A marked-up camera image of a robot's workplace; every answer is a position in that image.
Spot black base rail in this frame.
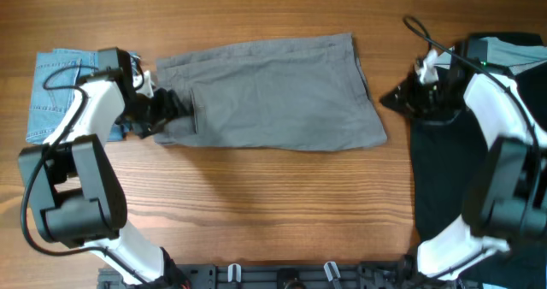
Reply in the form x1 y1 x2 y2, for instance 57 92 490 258
97 261 418 289

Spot light blue garment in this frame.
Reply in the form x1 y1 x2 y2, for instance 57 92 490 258
450 33 546 76

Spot grey shorts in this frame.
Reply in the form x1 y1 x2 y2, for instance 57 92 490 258
154 33 387 151

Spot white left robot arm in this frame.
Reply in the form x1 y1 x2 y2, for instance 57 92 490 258
19 70 191 288

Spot folded light blue jeans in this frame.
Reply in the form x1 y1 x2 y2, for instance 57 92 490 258
25 48 142 145

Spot black garment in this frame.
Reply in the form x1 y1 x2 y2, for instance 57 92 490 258
409 32 547 289

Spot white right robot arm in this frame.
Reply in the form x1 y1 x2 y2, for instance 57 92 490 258
380 66 546 288

